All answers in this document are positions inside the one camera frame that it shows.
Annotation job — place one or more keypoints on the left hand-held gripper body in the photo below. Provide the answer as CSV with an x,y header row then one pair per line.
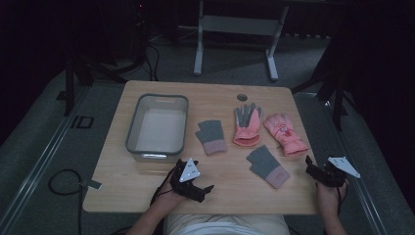
x,y
189,171

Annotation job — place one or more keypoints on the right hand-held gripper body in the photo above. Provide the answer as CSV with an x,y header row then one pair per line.
x,y
331,176

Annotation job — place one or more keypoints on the pink glove with red print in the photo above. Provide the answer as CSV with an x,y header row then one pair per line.
x,y
284,133

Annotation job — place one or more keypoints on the grey fingerless glove pink cuff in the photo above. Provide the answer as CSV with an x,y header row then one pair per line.
x,y
266,164
210,133

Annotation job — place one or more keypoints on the clear plastic storage bin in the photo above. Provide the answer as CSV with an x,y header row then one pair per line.
x,y
160,130

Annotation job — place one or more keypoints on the pink glove with grey palm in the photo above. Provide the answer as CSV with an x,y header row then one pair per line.
x,y
249,130

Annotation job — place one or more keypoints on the person's right hand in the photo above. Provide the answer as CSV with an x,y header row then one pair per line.
x,y
328,199

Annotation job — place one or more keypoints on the person's left hand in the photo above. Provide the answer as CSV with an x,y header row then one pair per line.
x,y
166,200

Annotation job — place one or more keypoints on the person's white shirt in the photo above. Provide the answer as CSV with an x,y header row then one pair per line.
x,y
225,226

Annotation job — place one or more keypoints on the black tripod stand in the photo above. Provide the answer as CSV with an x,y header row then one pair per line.
x,y
337,107
69,91

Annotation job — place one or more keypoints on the grey tab on table edge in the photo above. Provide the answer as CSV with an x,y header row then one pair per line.
x,y
94,185

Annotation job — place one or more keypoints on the metal floor rail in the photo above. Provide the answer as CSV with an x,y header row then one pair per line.
x,y
372,209
37,166

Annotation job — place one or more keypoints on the white metal desk frame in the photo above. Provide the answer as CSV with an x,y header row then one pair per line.
x,y
241,25

